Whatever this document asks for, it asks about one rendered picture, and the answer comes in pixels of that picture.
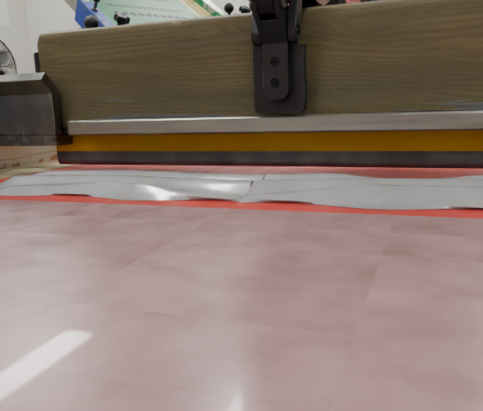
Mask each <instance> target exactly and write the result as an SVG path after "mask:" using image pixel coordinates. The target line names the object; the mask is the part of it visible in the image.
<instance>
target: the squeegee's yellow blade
mask: <svg viewBox="0 0 483 411"><path fill-rule="evenodd" d="M56 149H57V151H483V130H426V131H361V132H296V133H232V134H166V135H73V143H72V144H66V145H60V146H56Z"/></svg>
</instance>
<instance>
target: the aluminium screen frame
mask: <svg viewBox="0 0 483 411"><path fill-rule="evenodd" d="M56 159H58V157H57V149H56V146H0V170H1V169H6V168H10V167H15V166H24V165H28V164H33V163H39V162H43V161H52V160H56Z"/></svg>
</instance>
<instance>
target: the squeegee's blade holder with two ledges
mask: <svg viewBox="0 0 483 411"><path fill-rule="evenodd" d="M67 126H68V134H69V135H166V134H232V133H296V132H361V131H426V130H483V110H476V111H442V112H408V113H342V114H308V115H275V116H241V117H175V118H141V119H108V120H78V121H68V122H67Z"/></svg>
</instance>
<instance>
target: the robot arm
mask: <svg viewBox="0 0 483 411"><path fill-rule="evenodd" d="M247 1H249V8H250V10H251V11H252V19H251V41H252V43H253V45H254V46H258V47H253V69H254V97H255V111H256V112H257V113H259V114H266V113H302V112H304V111H305V109H306V107H307V83H306V44H295V43H299V41H300V33H301V15H302V7H318V6H321V5H326V4H327V3H328V2H329V1H330V0H247ZM288 3H289V6H288ZM286 9H288V14H287V10H286Z"/></svg>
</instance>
